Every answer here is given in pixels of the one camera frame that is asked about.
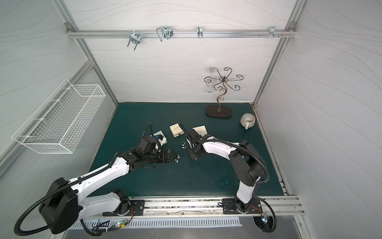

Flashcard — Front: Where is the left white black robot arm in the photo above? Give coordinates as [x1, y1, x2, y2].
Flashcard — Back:
[14, 134, 179, 236]

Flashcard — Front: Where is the dark green table mat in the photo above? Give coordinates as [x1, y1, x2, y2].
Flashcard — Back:
[91, 103, 284, 197]

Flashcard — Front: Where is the white wire basket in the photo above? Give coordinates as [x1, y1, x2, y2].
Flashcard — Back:
[12, 79, 105, 154]

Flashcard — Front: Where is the aluminium cross bar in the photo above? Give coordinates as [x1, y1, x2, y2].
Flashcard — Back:
[67, 28, 297, 39]

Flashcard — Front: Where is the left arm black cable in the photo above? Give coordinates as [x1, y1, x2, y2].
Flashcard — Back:
[80, 219, 120, 237]

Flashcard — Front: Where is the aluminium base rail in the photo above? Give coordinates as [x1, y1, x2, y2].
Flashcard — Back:
[59, 195, 305, 220]

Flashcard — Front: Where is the grey ribbed ceramic ornament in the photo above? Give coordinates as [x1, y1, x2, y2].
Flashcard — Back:
[240, 113, 256, 130]

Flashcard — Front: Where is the mint green jewelry box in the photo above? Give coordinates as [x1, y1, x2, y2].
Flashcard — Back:
[154, 130, 167, 145]

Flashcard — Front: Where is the middle metal clamp hook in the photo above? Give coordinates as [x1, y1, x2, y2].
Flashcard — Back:
[156, 26, 174, 42]

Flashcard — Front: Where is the cream drawer jewelry box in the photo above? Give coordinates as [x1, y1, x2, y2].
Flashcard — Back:
[193, 125, 208, 136]

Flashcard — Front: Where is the right metal clamp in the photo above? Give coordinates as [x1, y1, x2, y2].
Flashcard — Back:
[259, 26, 285, 38]

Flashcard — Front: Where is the small metal clamp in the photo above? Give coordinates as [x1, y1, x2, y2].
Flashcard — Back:
[197, 26, 203, 39]

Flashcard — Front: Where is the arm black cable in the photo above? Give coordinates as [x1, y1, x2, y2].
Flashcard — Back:
[253, 195, 278, 234]
[80, 219, 120, 237]

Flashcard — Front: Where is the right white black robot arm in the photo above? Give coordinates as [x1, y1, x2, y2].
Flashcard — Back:
[178, 122, 270, 214]

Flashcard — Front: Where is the black metal jewelry stand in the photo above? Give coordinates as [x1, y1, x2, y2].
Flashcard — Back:
[204, 67, 244, 118]

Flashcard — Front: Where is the clear glass on stand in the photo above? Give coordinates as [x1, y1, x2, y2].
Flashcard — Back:
[205, 67, 217, 93]

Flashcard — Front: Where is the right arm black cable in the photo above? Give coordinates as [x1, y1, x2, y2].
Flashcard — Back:
[253, 195, 278, 234]

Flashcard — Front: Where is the metal clamp hook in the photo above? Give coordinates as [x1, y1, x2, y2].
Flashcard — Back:
[127, 32, 141, 50]
[156, 26, 174, 42]

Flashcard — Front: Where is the left metal clamp hook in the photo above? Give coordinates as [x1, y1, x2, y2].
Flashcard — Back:
[127, 32, 141, 50]

